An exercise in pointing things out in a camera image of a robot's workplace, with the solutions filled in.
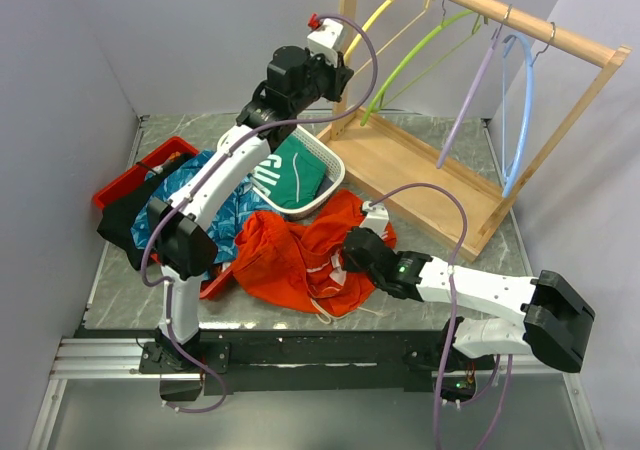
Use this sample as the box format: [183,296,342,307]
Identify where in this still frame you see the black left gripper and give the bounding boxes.
[291,46,354,114]

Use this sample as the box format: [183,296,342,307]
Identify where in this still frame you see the orange drawstring shorts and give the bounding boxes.
[231,189,375,321]

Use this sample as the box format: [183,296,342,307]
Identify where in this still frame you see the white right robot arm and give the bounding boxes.
[342,227,596,373]

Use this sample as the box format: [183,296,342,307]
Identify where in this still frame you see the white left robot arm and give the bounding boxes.
[143,46,354,372]

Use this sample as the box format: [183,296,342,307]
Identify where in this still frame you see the yellow plastic hanger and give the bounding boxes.
[339,0,435,56]

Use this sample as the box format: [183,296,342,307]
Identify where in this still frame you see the green shorts with white letters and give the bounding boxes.
[249,136,327,210]

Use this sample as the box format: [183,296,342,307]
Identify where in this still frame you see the blue patterned shorts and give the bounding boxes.
[130,150,275,264]

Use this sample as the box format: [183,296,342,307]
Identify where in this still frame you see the purple plastic hanger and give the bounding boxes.
[436,4,513,169]

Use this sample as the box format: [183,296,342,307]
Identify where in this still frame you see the blue plastic hanger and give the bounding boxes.
[500,31,542,199]

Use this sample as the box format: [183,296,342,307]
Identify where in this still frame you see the white perforated plastic basket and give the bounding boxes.
[216,124,347,221]

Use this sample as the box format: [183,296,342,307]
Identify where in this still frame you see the wooden clothes rack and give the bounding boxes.
[318,0,632,262]

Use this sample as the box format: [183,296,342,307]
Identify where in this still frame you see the red plastic tray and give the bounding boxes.
[93,137,222,281]

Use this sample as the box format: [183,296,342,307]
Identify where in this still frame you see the black garment in tray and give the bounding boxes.
[92,166,169,271]

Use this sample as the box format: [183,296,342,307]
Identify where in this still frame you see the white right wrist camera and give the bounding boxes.
[359,201,389,240]

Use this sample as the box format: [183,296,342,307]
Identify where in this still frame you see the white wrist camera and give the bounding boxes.
[307,19,346,68]
[359,201,389,240]

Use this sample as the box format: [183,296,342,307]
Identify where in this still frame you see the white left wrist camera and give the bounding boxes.
[307,19,346,68]

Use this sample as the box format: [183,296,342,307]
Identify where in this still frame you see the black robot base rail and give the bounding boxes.
[74,327,496,402]

